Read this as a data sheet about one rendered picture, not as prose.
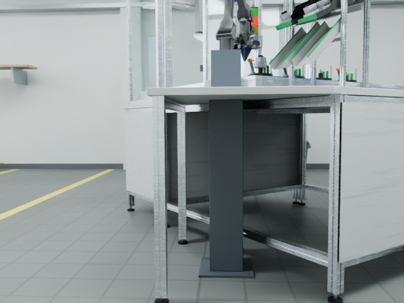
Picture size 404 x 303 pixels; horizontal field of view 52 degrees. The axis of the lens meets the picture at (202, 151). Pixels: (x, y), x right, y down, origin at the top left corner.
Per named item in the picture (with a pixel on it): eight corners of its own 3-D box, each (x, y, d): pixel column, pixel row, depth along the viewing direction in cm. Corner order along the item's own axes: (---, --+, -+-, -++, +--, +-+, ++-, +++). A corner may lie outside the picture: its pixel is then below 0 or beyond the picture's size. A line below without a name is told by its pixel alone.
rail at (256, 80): (255, 95, 209) (255, 73, 209) (169, 102, 283) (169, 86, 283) (263, 95, 212) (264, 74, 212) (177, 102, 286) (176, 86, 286)
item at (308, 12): (311, 20, 190) (305, 5, 189) (305, 21, 194) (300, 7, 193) (324, 13, 193) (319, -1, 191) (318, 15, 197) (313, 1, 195)
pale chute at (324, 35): (313, 63, 187) (307, 56, 185) (295, 67, 199) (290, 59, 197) (348, 22, 193) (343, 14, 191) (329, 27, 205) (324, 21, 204)
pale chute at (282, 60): (288, 67, 199) (283, 60, 198) (273, 70, 211) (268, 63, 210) (323, 28, 205) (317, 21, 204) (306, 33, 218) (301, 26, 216)
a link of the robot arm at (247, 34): (238, 35, 234) (229, 34, 231) (260, 29, 219) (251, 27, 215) (238, 50, 235) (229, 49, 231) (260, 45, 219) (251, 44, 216)
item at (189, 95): (146, 95, 157) (146, 87, 157) (175, 104, 247) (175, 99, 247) (334, 93, 153) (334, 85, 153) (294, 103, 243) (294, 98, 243)
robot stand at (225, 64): (210, 93, 193) (210, 49, 192) (211, 95, 207) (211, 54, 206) (240, 92, 193) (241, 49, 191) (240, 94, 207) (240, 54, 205)
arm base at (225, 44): (219, 50, 195) (219, 38, 195) (219, 53, 202) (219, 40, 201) (233, 50, 195) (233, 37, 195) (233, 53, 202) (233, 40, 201)
